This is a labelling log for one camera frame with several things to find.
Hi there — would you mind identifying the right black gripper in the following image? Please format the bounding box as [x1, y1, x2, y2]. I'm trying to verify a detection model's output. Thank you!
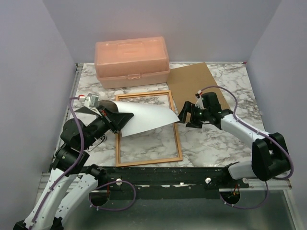
[174, 101, 211, 129]

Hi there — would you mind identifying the brown fibreboard backing board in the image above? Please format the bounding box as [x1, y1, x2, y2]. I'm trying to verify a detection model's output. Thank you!
[167, 63, 230, 111]

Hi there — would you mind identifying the landscape photo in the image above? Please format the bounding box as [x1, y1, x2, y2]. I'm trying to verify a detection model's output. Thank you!
[97, 100, 179, 137]

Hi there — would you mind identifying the translucent orange plastic toolbox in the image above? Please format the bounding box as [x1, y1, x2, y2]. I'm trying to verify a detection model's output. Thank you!
[94, 36, 170, 89]

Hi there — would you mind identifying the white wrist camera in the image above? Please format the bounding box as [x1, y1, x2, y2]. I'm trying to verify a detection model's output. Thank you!
[78, 93, 99, 111]
[195, 90, 206, 109]

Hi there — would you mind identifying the aluminium extrusion rail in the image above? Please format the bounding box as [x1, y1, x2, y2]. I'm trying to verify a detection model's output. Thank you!
[37, 173, 292, 193]

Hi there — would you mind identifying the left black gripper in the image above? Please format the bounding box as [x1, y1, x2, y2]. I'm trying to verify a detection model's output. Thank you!
[82, 104, 134, 150]

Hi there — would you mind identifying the orange wooden picture frame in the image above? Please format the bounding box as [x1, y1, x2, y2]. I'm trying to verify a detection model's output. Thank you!
[115, 90, 183, 167]

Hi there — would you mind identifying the silver combination wrench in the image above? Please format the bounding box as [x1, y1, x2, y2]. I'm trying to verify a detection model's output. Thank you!
[100, 134, 107, 142]

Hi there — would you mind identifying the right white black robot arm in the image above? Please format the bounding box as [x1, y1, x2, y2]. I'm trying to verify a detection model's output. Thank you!
[178, 92, 292, 188]

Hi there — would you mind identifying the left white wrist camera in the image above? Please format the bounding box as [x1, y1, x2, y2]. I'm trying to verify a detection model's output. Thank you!
[78, 93, 99, 111]

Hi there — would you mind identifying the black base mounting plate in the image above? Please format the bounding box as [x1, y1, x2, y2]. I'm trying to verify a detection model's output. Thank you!
[91, 166, 249, 200]

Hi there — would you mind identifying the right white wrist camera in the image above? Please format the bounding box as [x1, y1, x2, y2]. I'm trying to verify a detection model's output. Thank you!
[195, 90, 206, 109]

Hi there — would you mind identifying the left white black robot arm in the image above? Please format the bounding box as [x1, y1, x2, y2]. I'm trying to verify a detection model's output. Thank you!
[13, 106, 134, 230]

